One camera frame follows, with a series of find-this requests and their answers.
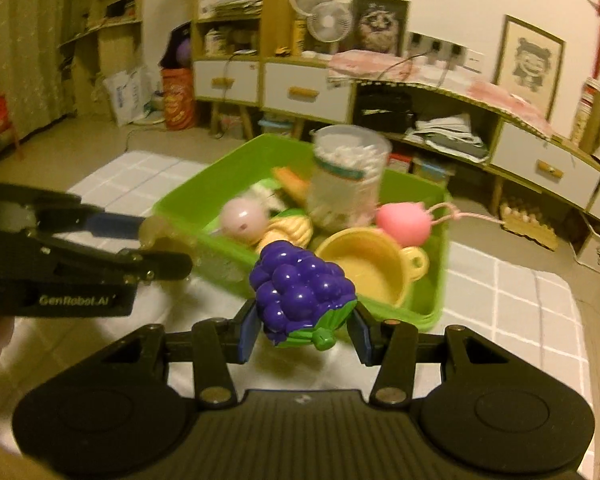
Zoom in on green plastic bin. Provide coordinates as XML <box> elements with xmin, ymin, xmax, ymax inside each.
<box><xmin>152</xmin><ymin>132</ymin><xmax>451</xmax><ymax>333</ymax></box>

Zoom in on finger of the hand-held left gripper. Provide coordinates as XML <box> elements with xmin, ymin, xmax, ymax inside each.
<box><xmin>0</xmin><ymin>183</ymin><xmax>146</xmax><ymax>239</ymax></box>
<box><xmin>25</xmin><ymin>232</ymin><xmax>193</xmax><ymax>285</ymax></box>

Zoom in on framed cartoon picture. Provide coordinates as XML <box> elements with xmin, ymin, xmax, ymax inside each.
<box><xmin>494</xmin><ymin>15</ymin><xmax>566</xmax><ymax>121</ymax></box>

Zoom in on framed raccoon picture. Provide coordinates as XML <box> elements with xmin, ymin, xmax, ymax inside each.
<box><xmin>351</xmin><ymin>0</ymin><xmax>411</xmax><ymax>58</ymax></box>

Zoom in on pink fringed cloth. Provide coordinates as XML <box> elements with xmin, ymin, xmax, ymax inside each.
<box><xmin>327</xmin><ymin>50</ymin><xmax>556</xmax><ymax>136</ymax></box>

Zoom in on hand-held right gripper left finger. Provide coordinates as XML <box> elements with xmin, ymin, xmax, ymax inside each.
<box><xmin>97</xmin><ymin>300</ymin><xmax>261</xmax><ymax>407</ymax></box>

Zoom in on orange toy carrot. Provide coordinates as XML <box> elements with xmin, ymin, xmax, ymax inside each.
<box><xmin>272</xmin><ymin>166</ymin><xmax>311</xmax><ymax>201</ymax></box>

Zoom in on pink toy pig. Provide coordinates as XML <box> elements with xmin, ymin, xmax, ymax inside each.
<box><xmin>376</xmin><ymin>201</ymin><xmax>506</xmax><ymax>248</ymax></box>

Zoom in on wooden shelving unit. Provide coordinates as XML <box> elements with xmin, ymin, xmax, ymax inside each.
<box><xmin>57</xmin><ymin>0</ymin><xmax>143</xmax><ymax>111</ymax></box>

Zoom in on grey checked blanket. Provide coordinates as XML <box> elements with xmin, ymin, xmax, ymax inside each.
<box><xmin>65</xmin><ymin>152</ymin><xmax>593</xmax><ymax>480</ymax></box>

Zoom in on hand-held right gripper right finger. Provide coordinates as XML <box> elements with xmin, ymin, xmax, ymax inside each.
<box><xmin>347</xmin><ymin>305</ymin><xmax>513</xmax><ymax>407</ymax></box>

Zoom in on wooden rack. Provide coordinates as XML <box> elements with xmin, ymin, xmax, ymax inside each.
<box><xmin>500</xmin><ymin>200</ymin><xmax>561</xmax><ymax>251</ymax></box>

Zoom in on orange printed bag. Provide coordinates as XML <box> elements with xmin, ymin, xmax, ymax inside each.
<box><xmin>161</xmin><ymin>67</ymin><xmax>197</xmax><ymax>131</ymax></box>

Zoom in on translucent toy hand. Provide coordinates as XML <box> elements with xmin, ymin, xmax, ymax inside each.
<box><xmin>140</xmin><ymin>215</ymin><xmax>201</xmax><ymax>281</ymax></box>

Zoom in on long wooden cabinet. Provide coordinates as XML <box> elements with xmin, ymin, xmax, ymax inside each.
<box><xmin>190</xmin><ymin>0</ymin><xmax>600</xmax><ymax>241</ymax></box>

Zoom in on pink clear capsule ball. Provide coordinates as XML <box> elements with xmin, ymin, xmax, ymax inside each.
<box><xmin>219</xmin><ymin>197</ymin><xmax>270</xmax><ymax>246</ymax></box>

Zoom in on purple toy grapes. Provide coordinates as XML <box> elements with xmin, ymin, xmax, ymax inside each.
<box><xmin>250</xmin><ymin>241</ymin><xmax>357</xmax><ymax>351</ymax></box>

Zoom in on yellow toy corn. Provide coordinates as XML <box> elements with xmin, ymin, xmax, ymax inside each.
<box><xmin>262</xmin><ymin>212</ymin><xmax>313</xmax><ymax>251</ymax></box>

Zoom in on white toy starfish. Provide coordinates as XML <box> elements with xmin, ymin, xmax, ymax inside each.
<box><xmin>250</xmin><ymin>182</ymin><xmax>286</xmax><ymax>211</ymax></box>

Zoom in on black bag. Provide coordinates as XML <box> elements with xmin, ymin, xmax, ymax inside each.
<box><xmin>355</xmin><ymin>87</ymin><xmax>416</xmax><ymax>133</ymax></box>

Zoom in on white plastic bag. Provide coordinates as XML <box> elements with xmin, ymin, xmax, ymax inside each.
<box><xmin>104</xmin><ymin>66</ymin><xmax>153</xmax><ymax>126</ymax></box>

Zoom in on clear cotton swab jar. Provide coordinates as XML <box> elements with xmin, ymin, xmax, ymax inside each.
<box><xmin>307</xmin><ymin>126</ymin><xmax>393</xmax><ymax>228</ymax></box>

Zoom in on yellow toy pot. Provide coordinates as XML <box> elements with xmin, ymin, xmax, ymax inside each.
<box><xmin>314</xmin><ymin>227</ymin><xmax>431</xmax><ymax>311</ymax></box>

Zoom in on clear storage box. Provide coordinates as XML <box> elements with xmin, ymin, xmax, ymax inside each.
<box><xmin>257</xmin><ymin>120</ymin><xmax>293</xmax><ymax>138</ymax></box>

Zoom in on stack of papers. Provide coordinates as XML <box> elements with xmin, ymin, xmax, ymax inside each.
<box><xmin>405</xmin><ymin>115</ymin><xmax>488</xmax><ymax>161</ymax></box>

